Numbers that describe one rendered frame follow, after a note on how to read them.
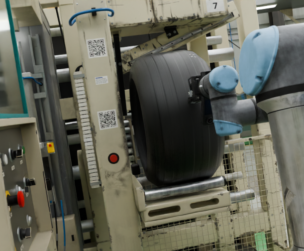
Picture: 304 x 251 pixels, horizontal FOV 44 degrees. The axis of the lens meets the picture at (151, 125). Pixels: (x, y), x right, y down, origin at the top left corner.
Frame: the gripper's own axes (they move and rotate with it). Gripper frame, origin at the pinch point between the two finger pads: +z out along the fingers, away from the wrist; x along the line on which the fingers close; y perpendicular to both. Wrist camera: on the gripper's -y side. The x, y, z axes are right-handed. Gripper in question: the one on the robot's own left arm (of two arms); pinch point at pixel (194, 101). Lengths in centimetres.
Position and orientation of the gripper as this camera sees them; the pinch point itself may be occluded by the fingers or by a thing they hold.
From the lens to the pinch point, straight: 137.4
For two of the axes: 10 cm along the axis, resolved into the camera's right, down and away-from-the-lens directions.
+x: -9.8, 1.5, -1.5
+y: -1.6, -9.9, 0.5
